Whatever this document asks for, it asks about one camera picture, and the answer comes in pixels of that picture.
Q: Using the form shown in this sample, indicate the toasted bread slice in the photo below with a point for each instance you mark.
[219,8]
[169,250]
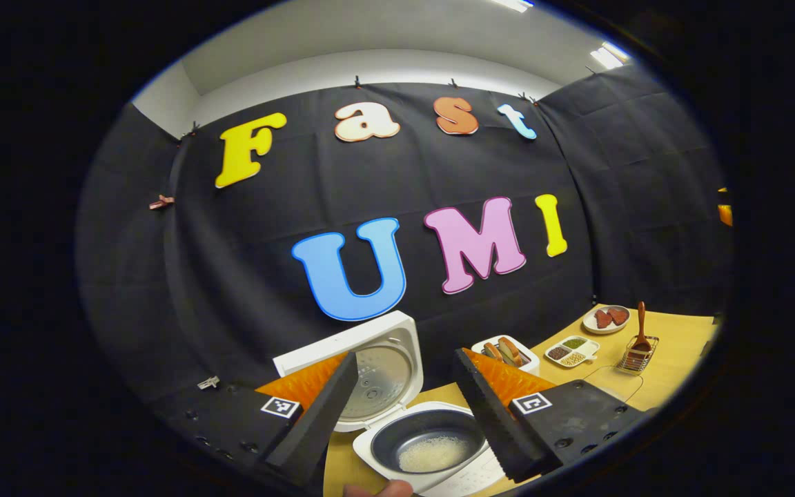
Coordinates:
[509,351]
[491,351]

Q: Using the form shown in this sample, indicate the round white plate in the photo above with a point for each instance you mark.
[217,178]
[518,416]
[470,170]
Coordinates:
[604,328]

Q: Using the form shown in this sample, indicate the white rice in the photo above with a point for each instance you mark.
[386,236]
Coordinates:
[432,454]

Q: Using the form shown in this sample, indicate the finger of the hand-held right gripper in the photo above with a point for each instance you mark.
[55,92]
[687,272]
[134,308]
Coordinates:
[726,207]

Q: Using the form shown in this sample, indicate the long ceiling light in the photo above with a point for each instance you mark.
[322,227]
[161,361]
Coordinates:
[511,4]

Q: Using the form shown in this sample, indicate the white divided grain tray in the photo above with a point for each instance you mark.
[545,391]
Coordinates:
[570,351]

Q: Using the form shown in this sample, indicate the white toaster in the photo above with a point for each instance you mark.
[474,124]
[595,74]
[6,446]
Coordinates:
[528,364]

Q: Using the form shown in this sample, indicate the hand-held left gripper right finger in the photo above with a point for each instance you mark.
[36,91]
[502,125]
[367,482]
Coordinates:
[491,421]

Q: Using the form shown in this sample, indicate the red meat slice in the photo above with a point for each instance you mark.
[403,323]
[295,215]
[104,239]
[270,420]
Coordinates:
[602,319]
[619,315]

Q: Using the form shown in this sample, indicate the pink cloth clip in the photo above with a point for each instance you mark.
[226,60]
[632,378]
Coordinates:
[161,202]

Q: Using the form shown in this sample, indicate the brown wooden spoon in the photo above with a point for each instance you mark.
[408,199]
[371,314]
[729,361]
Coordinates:
[641,324]

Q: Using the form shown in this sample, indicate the white rice cooker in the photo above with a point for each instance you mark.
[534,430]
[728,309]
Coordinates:
[384,376]

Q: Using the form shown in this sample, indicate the white cloth clip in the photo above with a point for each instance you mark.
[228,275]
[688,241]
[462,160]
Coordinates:
[209,382]

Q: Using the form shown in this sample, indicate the small ceiling light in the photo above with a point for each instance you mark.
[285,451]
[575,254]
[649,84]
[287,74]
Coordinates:
[609,55]

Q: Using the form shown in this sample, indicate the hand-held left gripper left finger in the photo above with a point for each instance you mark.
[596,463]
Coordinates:
[318,421]

